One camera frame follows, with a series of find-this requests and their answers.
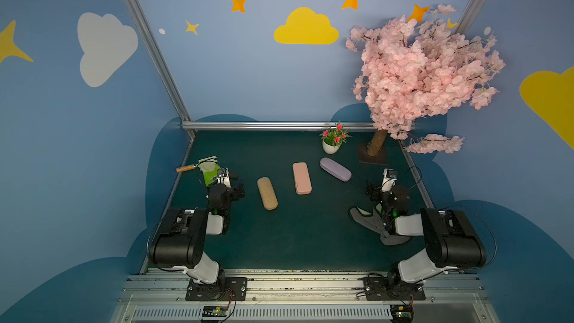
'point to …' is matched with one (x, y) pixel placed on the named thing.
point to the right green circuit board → (403, 313)
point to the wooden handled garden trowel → (183, 168)
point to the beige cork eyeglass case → (267, 193)
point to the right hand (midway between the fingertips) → (382, 178)
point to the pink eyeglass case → (302, 178)
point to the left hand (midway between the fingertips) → (228, 178)
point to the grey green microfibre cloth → (375, 221)
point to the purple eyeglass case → (335, 170)
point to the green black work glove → (209, 167)
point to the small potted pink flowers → (332, 139)
